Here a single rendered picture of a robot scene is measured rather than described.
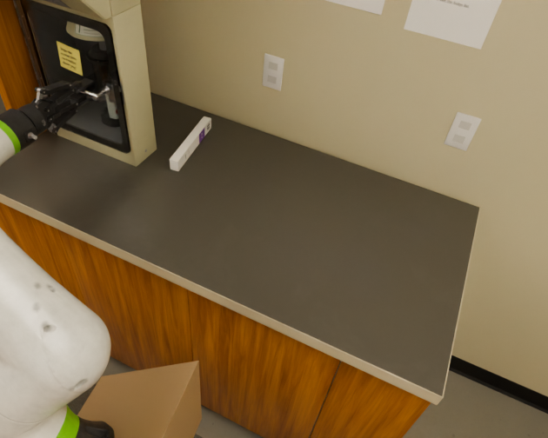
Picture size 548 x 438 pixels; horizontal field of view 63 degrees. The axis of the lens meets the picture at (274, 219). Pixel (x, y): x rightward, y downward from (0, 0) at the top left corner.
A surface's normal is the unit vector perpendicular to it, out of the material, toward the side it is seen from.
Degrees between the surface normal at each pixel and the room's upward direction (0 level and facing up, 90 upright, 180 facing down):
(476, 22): 90
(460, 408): 0
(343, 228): 0
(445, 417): 0
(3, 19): 90
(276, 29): 90
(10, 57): 90
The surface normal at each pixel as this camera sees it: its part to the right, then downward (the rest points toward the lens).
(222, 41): -0.42, 0.62
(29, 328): 0.30, -0.19
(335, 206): 0.09, -0.70
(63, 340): 0.47, -0.38
